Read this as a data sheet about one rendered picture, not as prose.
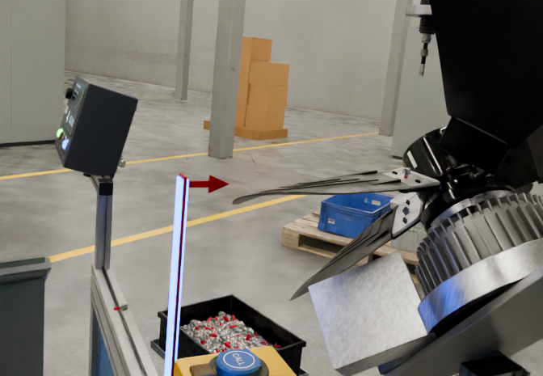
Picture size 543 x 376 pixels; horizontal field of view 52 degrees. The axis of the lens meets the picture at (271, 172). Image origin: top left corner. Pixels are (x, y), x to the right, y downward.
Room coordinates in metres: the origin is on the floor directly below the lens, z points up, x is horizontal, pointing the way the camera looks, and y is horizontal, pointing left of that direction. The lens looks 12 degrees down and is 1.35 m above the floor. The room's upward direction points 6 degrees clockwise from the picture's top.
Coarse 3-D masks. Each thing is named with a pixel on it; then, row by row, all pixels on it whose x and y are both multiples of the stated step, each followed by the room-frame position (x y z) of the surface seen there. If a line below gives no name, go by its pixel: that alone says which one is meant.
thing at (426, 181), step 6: (384, 174) 0.86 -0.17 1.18; (390, 174) 0.86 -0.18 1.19; (402, 174) 0.86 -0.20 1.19; (414, 174) 0.86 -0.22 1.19; (420, 174) 0.85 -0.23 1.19; (402, 180) 0.82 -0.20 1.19; (408, 180) 0.82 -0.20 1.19; (414, 180) 0.82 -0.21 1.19; (420, 180) 0.82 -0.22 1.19; (426, 180) 0.82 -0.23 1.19; (432, 180) 0.82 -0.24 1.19; (414, 186) 0.79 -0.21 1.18; (420, 186) 0.79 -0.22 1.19; (426, 186) 0.80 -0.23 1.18
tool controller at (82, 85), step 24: (72, 96) 1.35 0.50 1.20; (96, 96) 1.19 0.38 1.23; (120, 96) 1.21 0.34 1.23; (72, 120) 1.22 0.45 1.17; (96, 120) 1.19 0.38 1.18; (120, 120) 1.21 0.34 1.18; (72, 144) 1.17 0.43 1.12; (96, 144) 1.19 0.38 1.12; (120, 144) 1.21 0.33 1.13; (72, 168) 1.17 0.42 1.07; (96, 168) 1.19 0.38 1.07
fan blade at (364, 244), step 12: (384, 216) 0.97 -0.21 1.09; (372, 228) 0.97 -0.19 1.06; (384, 228) 0.92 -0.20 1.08; (360, 240) 0.96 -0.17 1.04; (372, 240) 0.92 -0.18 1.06; (384, 240) 0.89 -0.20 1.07; (348, 252) 0.96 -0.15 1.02; (360, 252) 0.91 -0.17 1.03; (372, 252) 0.89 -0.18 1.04; (336, 264) 0.95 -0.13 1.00; (348, 264) 0.91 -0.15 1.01; (312, 276) 1.02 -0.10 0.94; (324, 276) 0.94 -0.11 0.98; (300, 288) 0.97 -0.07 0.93
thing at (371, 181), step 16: (336, 176) 0.84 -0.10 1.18; (352, 176) 0.82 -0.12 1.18; (368, 176) 0.82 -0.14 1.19; (384, 176) 0.82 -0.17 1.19; (272, 192) 0.67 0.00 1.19; (288, 192) 0.65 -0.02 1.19; (304, 192) 0.65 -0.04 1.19; (320, 192) 0.67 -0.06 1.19; (336, 192) 0.69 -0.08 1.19; (352, 192) 0.71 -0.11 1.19; (368, 192) 0.72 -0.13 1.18
